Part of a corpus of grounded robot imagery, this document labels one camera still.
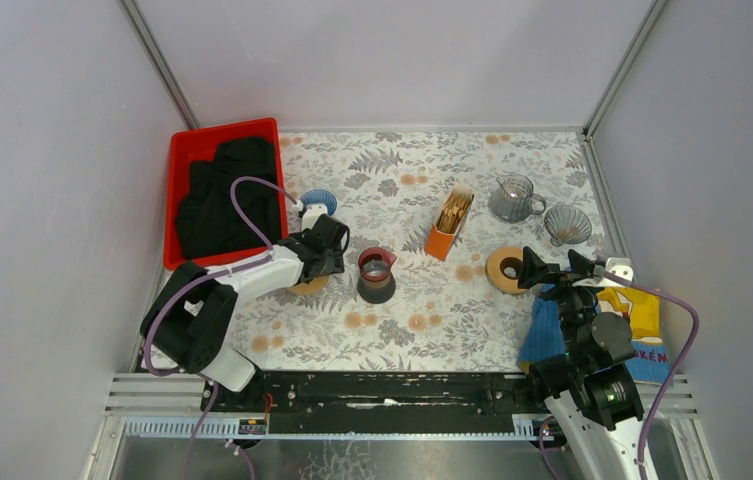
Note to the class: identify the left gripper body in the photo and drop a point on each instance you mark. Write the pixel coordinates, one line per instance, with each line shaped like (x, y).
(326, 241)

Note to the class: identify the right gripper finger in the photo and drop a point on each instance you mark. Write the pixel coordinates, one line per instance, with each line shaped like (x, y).
(535, 270)
(582, 267)

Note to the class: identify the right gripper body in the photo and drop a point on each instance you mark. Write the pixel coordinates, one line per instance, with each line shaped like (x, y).
(575, 302)

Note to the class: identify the blue glass dripper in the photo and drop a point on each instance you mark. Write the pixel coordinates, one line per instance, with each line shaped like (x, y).
(318, 197)

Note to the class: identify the red-rimmed glass carafe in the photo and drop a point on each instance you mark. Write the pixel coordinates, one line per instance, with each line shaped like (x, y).
(376, 283)

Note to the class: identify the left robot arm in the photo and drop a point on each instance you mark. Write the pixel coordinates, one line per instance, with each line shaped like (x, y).
(185, 328)

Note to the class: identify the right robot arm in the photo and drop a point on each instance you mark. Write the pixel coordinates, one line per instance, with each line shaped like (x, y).
(588, 388)

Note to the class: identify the grey ribbed glass dripper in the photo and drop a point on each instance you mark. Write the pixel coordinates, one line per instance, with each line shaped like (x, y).
(567, 225)

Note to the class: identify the orange coffee filter box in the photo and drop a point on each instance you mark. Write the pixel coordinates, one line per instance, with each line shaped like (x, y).
(448, 221)

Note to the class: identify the blue cloth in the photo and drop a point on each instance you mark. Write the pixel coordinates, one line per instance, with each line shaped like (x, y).
(544, 338)

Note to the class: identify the grey glass pitcher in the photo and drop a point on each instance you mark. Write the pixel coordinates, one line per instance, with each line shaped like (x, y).
(512, 199)

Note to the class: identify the yellow blue snack bag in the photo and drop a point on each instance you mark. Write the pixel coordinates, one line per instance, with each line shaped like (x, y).
(642, 311)

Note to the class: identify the floral table mat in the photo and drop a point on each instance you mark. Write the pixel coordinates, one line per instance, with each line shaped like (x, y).
(444, 315)

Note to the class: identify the black cloth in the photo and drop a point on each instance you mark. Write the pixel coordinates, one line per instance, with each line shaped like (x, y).
(206, 222)

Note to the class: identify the red plastic bin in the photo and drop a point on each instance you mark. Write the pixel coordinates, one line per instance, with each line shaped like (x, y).
(189, 147)

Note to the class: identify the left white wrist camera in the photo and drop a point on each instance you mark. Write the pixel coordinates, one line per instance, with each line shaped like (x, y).
(309, 214)

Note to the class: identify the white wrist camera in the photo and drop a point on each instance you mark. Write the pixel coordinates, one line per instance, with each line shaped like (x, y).
(614, 272)
(309, 214)

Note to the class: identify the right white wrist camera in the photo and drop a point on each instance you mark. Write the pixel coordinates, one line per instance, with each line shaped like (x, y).
(614, 272)

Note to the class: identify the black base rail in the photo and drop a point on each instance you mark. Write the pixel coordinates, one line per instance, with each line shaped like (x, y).
(302, 402)

